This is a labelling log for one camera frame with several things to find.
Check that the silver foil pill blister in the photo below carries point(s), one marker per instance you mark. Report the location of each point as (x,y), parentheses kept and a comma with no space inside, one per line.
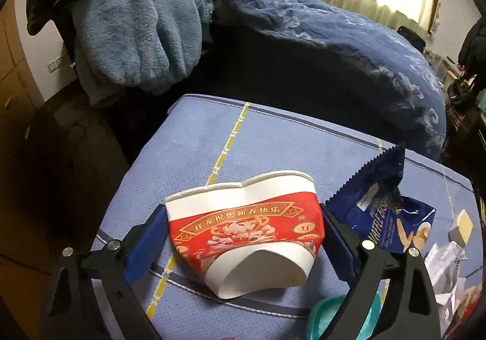
(443,266)

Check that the blue waffle snack wrapper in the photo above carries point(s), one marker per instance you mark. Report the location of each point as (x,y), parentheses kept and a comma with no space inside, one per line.
(371,204)

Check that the wooden wardrobe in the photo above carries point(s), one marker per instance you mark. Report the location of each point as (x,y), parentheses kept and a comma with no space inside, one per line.
(20,95)

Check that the dark blue patterned duvet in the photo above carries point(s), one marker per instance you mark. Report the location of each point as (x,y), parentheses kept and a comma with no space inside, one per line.
(375,72)

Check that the red white noodle cup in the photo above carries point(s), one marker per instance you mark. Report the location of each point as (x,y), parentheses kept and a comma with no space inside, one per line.
(241,237)

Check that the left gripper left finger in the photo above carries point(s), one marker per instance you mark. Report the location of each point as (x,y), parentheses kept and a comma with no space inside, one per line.
(71,309)

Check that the light blue fleece blanket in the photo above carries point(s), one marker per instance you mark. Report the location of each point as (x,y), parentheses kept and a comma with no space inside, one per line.
(147,44)

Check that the blue checked tablecloth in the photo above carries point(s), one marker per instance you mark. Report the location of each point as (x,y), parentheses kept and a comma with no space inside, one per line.
(260,152)

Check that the teal plastic lid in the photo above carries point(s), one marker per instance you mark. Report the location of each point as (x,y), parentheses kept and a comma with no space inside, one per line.
(322,313)

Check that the gold white small box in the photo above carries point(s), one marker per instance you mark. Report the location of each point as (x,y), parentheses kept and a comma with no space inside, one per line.
(461,229)

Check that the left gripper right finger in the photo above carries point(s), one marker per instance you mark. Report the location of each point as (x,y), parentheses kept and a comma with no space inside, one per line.
(409,310)

